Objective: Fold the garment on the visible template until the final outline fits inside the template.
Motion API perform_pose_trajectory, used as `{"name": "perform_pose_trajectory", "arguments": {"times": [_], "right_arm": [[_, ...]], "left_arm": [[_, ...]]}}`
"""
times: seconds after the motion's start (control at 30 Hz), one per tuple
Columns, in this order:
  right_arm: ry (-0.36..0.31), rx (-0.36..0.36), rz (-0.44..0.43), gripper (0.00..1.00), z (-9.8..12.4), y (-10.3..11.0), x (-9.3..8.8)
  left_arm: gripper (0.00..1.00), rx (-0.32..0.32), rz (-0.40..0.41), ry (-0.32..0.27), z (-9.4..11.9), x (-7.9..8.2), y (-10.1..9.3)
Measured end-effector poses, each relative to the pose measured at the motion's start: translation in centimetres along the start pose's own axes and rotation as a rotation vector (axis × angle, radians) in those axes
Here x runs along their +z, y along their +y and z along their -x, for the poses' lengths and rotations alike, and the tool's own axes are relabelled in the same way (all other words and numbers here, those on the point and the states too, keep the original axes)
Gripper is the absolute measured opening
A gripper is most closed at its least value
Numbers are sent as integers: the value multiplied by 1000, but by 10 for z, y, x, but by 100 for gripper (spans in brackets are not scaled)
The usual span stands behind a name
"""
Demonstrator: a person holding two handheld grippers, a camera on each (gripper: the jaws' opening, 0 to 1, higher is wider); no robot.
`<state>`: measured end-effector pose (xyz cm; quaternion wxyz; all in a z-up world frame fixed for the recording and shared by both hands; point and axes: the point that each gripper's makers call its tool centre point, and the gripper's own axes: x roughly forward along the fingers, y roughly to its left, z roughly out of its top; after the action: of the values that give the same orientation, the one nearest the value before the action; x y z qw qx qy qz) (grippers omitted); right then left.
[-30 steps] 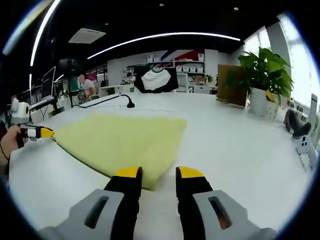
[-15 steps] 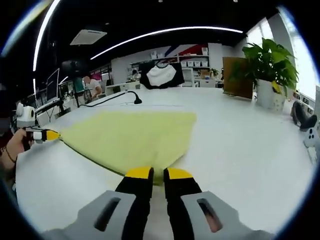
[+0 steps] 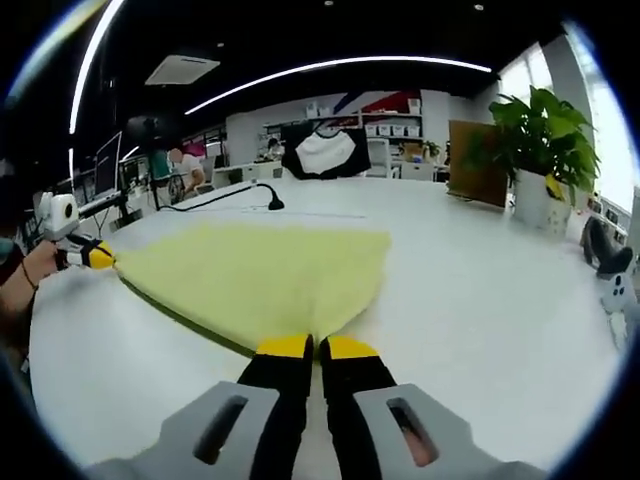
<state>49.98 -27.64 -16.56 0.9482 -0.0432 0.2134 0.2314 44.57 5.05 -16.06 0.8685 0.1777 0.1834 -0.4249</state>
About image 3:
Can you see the black and white shirt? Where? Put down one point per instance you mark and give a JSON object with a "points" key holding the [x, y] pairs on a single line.
{"points": [[325, 150]]}

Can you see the yellow packet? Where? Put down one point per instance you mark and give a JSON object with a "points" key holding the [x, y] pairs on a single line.
{"points": [[554, 186]]}

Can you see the white handheld controller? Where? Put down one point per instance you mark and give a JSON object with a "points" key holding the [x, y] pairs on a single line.
{"points": [[620, 295]]}

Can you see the printed paper cup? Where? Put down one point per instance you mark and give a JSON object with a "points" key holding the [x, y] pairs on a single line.
{"points": [[557, 220]]}

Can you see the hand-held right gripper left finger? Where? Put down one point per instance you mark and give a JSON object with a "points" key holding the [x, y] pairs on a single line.
{"points": [[280, 390]]}

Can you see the person's left hand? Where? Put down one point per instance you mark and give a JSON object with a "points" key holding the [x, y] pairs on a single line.
{"points": [[44, 260]]}

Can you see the shelf of white storage boxes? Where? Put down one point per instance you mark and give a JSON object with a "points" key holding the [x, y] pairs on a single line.
{"points": [[390, 131]]}

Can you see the yellow grey blue garment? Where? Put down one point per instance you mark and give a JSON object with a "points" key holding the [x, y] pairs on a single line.
{"points": [[250, 280]]}

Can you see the white desk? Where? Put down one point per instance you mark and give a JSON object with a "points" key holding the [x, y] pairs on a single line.
{"points": [[235, 175]]}

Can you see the green plant in white pot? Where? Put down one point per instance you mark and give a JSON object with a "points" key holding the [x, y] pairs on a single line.
{"points": [[545, 125]]}

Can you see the open silver laptop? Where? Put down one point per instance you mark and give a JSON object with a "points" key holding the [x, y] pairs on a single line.
{"points": [[107, 165]]}

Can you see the brown cardboard box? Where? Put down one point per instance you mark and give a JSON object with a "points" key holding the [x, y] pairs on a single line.
{"points": [[475, 165]]}

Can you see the black tripod stand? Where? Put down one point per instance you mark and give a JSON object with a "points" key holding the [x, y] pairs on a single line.
{"points": [[154, 195]]}

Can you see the ceiling air conditioner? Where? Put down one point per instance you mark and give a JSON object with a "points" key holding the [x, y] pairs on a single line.
{"points": [[182, 70]]}

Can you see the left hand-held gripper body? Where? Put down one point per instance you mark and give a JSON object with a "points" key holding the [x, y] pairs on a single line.
{"points": [[62, 210]]}

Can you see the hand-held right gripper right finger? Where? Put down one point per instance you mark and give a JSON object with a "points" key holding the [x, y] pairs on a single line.
{"points": [[355, 390]]}

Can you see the white low cabinet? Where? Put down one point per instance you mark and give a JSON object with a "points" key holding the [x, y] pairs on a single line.
{"points": [[425, 172]]}

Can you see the long ceiling light strip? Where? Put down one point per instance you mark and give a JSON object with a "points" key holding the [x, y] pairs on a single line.
{"points": [[375, 59]]}

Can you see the teal cloth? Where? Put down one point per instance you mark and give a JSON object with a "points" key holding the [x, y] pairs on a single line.
{"points": [[160, 165]]}

